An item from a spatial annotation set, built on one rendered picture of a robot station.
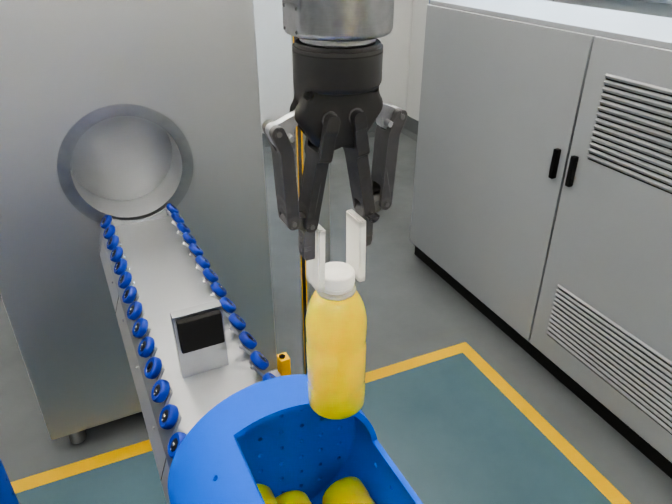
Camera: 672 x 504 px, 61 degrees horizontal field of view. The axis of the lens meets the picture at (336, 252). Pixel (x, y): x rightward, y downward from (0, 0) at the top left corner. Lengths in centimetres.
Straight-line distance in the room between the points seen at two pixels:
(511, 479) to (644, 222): 102
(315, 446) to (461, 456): 151
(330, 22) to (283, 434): 57
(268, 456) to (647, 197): 164
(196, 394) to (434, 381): 158
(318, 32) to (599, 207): 192
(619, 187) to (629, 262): 27
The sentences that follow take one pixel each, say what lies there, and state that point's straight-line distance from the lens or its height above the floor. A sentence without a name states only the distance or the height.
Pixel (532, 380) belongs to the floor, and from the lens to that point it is 273.
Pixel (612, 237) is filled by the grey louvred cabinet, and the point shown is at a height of 78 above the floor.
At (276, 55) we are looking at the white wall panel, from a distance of 517.
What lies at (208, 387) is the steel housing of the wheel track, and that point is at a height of 93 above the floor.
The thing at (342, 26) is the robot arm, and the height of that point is 168.
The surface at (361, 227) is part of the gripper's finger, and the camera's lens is 55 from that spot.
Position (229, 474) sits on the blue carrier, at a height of 121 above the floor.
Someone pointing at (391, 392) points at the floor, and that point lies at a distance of 254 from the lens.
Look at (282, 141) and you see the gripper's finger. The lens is 48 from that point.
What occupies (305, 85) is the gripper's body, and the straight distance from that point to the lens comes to 48.
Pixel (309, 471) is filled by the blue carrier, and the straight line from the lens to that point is 91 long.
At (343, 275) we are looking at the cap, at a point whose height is 144.
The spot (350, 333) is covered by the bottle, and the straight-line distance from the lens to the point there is 59.
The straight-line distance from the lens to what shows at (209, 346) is 122.
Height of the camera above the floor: 174
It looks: 29 degrees down
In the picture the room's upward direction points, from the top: straight up
